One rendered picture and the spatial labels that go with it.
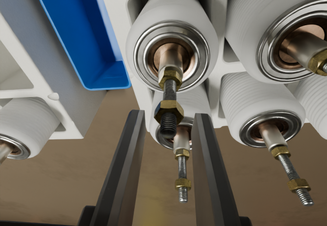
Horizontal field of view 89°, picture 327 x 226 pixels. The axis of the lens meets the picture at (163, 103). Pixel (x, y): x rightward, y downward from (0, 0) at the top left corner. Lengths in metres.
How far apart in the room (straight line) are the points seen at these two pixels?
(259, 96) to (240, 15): 0.10
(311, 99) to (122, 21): 0.29
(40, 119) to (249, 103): 0.35
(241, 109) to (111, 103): 0.43
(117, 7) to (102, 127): 0.51
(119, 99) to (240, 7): 0.43
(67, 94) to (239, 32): 0.32
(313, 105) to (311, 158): 0.65
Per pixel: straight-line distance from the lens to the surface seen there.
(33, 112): 0.39
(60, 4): 0.38
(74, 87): 0.41
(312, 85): 0.33
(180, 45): 0.17
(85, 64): 0.41
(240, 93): 0.26
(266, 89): 0.26
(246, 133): 0.26
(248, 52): 0.19
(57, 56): 0.38
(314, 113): 0.32
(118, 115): 0.61
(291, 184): 0.23
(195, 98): 0.24
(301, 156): 0.92
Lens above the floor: 0.41
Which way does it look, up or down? 49 degrees down
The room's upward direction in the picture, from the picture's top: 175 degrees counter-clockwise
